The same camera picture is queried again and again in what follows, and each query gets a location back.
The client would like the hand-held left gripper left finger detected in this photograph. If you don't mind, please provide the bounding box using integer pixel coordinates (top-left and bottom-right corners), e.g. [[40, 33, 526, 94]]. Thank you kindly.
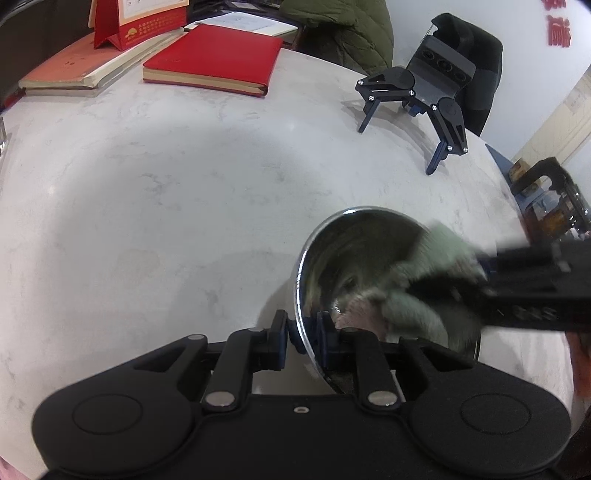
[[134, 310, 289, 411]]

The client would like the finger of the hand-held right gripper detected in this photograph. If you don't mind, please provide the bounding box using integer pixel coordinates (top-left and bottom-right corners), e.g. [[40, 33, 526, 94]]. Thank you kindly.
[[406, 272, 491, 304]]

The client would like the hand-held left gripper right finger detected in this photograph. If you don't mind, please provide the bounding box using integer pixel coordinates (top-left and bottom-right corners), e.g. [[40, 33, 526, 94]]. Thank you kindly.
[[316, 311, 474, 409]]

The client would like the green and pink fluffy cloth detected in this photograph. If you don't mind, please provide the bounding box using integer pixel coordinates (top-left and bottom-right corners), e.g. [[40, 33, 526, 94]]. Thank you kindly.
[[335, 224, 483, 344]]

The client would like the stainless steel bowl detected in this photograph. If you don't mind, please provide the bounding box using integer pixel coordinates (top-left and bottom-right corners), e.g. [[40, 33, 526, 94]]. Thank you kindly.
[[293, 206, 483, 395]]

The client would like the blue mat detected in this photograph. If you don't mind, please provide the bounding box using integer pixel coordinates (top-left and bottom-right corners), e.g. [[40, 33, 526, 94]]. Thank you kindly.
[[485, 143, 536, 241]]

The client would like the black office chair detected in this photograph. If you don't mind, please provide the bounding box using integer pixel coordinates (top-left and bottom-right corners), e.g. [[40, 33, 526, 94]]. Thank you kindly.
[[431, 13, 504, 137]]

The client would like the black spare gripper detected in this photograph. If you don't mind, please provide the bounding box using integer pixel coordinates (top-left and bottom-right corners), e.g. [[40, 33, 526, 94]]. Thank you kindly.
[[355, 34, 476, 177]]

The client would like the red hardcover notebook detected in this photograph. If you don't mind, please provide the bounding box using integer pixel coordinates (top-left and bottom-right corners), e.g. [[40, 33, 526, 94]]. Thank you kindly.
[[142, 24, 284, 97]]

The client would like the person's body in pink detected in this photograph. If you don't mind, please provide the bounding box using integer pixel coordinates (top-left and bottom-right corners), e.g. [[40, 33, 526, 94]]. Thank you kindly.
[[0, 455, 33, 480]]

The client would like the white paper stack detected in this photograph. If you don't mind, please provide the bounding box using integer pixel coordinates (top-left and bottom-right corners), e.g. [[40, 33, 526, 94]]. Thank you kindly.
[[184, 11, 300, 38]]

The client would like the red desk calendar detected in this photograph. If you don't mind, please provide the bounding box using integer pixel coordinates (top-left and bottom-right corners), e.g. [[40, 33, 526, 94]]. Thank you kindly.
[[88, 0, 190, 51]]

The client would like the salmon pink book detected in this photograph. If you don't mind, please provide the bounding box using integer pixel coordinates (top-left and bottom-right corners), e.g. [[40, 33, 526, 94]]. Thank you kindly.
[[18, 32, 139, 90]]

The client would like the glass teapot with black handle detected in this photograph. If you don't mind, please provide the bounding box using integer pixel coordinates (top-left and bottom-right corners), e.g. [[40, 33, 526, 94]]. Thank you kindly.
[[510, 157, 591, 241]]

